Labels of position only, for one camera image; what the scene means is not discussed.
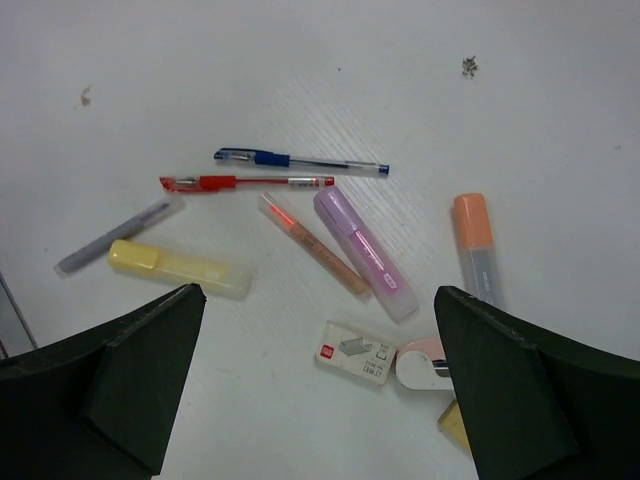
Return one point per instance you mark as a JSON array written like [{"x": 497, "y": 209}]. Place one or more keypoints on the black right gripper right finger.
[{"x": 536, "y": 404}]

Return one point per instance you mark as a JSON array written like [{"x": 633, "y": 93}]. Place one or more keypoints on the purple highlighter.
[{"x": 369, "y": 257}]

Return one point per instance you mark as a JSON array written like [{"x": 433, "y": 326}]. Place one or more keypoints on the salmon slim highlighter pen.
[{"x": 284, "y": 219}]

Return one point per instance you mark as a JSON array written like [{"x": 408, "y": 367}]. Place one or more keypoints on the white staples box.
[{"x": 356, "y": 352}]

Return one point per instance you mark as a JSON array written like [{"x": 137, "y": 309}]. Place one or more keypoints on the yellow highlighter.
[{"x": 218, "y": 277}]

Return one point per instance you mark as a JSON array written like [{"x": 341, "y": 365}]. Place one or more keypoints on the pink white mini stapler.
[{"x": 422, "y": 366}]

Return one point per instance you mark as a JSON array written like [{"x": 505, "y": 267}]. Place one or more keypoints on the red gel pen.
[{"x": 216, "y": 183}]

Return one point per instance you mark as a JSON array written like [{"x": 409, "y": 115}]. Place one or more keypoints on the blue gel pen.
[{"x": 283, "y": 160}]

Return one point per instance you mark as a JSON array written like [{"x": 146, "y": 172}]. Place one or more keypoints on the tan eraser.
[{"x": 451, "y": 424}]

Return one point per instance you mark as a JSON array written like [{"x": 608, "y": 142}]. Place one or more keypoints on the orange cap highlighter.
[{"x": 476, "y": 249}]

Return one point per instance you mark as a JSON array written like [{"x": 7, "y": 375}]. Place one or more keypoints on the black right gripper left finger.
[{"x": 101, "y": 404}]

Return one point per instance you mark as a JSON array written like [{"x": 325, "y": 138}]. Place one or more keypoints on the grey purple slim pen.
[{"x": 143, "y": 220}]

